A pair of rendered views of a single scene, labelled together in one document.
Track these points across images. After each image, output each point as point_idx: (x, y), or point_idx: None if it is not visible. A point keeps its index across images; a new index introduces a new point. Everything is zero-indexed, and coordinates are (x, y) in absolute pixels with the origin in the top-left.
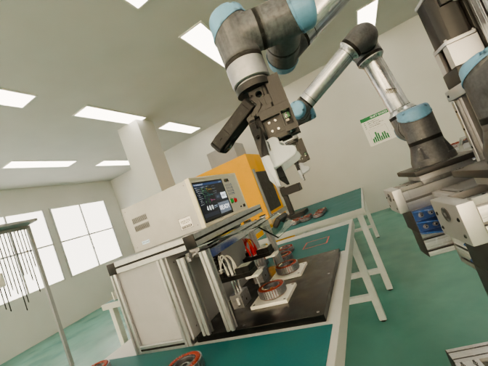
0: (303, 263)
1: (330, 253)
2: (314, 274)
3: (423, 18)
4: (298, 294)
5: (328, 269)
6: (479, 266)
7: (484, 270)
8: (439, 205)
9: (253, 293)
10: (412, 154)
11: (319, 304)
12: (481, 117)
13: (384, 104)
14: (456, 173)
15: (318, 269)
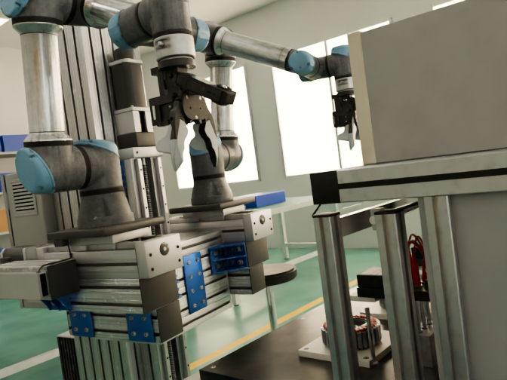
0: (308, 348)
1: (234, 361)
2: (319, 326)
3: (135, 73)
4: (368, 304)
5: (292, 326)
6: (253, 265)
7: (256, 265)
8: (259, 214)
9: None
10: (122, 201)
11: (356, 289)
12: (222, 172)
13: (56, 111)
14: (225, 205)
15: (303, 331)
